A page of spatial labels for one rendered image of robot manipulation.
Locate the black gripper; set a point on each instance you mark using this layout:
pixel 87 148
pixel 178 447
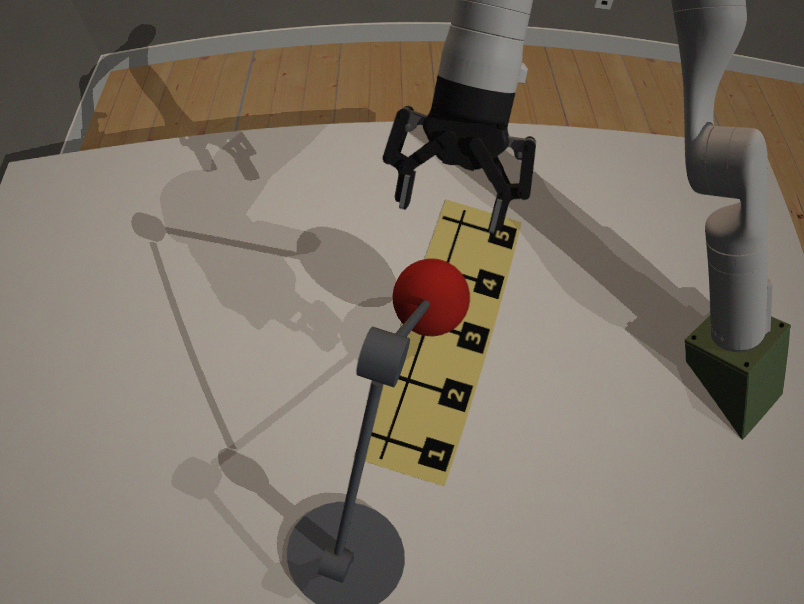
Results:
pixel 465 138

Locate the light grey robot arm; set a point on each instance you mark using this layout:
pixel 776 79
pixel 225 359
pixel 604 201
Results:
pixel 484 49

